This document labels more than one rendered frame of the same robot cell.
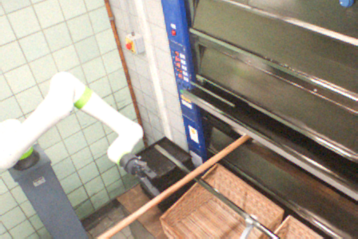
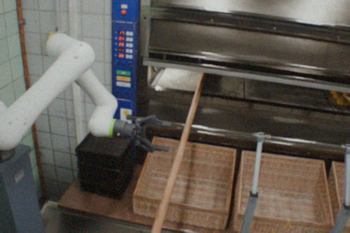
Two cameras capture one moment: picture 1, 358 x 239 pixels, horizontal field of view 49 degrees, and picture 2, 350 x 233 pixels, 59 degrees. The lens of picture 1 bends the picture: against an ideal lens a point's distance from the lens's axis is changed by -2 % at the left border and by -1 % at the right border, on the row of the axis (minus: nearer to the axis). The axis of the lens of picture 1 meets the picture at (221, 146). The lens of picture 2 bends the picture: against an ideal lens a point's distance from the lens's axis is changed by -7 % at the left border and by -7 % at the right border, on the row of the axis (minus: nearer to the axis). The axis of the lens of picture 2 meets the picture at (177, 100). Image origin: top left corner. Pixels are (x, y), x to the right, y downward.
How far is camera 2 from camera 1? 137 cm
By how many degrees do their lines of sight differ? 39
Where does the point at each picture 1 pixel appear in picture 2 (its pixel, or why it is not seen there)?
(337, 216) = (285, 129)
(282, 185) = (234, 126)
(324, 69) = (285, 9)
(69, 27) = not seen: outside the picture
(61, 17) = not seen: outside the picture
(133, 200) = (77, 199)
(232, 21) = not seen: outside the picture
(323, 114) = (279, 45)
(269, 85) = (229, 37)
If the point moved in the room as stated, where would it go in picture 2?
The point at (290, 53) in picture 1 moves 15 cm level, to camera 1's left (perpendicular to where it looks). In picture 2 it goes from (256, 4) to (239, 5)
